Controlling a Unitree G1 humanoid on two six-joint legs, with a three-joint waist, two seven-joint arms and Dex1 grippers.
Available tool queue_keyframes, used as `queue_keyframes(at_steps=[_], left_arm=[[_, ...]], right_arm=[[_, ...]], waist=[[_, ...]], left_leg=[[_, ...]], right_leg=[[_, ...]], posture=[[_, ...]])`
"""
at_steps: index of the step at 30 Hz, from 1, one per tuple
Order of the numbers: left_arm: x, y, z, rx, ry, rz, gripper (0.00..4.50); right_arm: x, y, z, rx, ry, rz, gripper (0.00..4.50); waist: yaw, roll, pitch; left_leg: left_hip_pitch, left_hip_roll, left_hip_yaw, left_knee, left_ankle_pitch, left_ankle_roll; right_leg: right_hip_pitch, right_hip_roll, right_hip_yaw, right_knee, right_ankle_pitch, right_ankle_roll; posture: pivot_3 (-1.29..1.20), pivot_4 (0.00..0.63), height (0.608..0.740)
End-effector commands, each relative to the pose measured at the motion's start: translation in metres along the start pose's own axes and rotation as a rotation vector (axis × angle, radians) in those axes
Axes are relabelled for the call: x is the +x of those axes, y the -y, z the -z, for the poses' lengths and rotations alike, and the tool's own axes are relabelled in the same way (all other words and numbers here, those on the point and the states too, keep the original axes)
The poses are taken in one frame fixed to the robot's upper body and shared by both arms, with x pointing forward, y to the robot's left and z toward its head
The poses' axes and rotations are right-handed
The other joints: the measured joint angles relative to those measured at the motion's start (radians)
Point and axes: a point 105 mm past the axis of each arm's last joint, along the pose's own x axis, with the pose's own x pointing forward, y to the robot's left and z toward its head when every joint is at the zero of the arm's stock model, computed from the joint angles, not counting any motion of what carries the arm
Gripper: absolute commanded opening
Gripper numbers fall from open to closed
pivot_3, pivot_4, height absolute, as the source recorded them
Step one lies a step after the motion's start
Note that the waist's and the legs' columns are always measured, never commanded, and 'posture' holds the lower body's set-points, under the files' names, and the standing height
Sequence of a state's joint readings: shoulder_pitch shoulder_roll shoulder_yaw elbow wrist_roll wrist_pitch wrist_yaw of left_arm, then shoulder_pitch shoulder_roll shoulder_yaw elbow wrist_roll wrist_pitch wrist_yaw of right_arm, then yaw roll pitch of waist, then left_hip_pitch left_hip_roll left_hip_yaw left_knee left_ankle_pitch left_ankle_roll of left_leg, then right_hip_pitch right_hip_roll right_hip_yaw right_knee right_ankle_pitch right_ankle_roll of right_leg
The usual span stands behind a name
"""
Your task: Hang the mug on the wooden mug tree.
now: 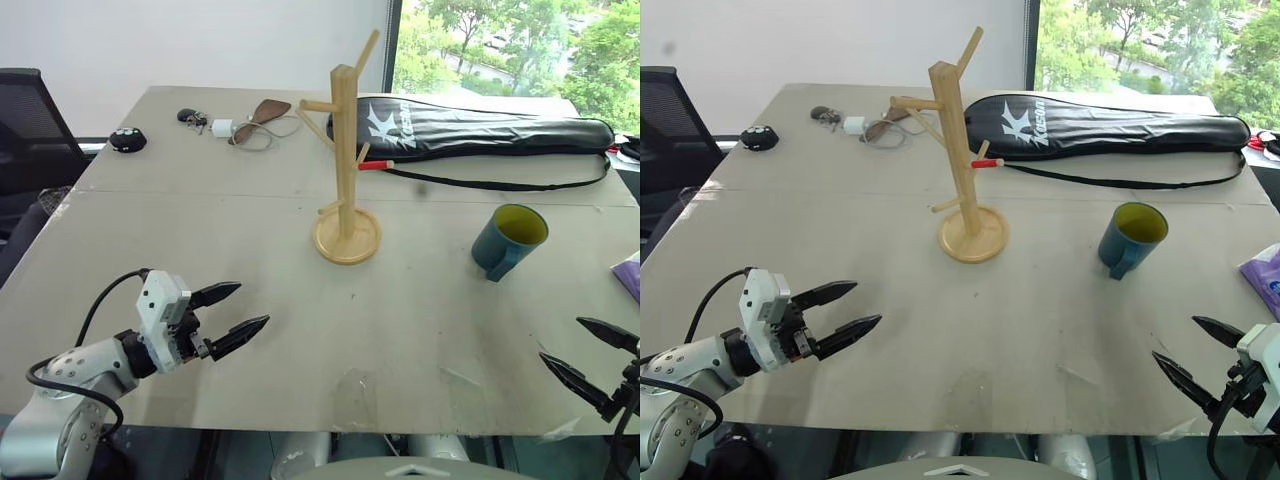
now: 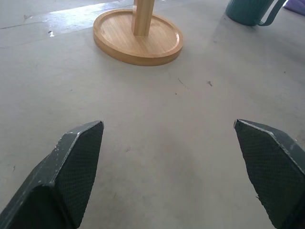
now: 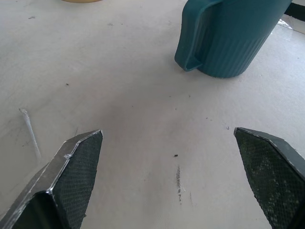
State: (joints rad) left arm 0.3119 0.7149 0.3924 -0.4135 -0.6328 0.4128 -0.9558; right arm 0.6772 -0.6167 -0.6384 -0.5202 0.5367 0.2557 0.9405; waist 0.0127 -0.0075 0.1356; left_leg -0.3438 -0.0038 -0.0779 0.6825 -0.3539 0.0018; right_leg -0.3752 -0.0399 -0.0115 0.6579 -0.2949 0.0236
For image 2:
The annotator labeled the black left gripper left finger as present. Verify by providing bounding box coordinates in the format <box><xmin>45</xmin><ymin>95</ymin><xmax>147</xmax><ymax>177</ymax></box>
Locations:
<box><xmin>0</xmin><ymin>120</ymin><xmax>104</xmax><ymax>229</ymax></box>

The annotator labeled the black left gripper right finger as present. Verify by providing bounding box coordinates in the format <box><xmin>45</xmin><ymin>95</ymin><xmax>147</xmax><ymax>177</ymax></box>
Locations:
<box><xmin>234</xmin><ymin>119</ymin><xmax>305</xmax><ymax>229</ymax></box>

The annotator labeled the teal mug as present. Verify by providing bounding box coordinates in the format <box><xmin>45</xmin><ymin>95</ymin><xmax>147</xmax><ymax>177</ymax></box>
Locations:
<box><xmin>225</xmin><ymin>0</ymin><xmax>290</xmax><ymax>27</ymax></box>

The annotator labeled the wooden mug stand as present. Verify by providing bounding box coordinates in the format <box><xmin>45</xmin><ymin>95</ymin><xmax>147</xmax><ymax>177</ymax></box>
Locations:
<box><xmin>92</xmin><ymin>0</ymin><xmax>184</xmax><ymax>67</ymax></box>

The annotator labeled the purple object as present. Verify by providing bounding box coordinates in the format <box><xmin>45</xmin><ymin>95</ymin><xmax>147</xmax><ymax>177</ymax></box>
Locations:
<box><xmin>283</xmin><ymin>0</ymin><xmax>305</xmax><ymax>13</ymax></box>

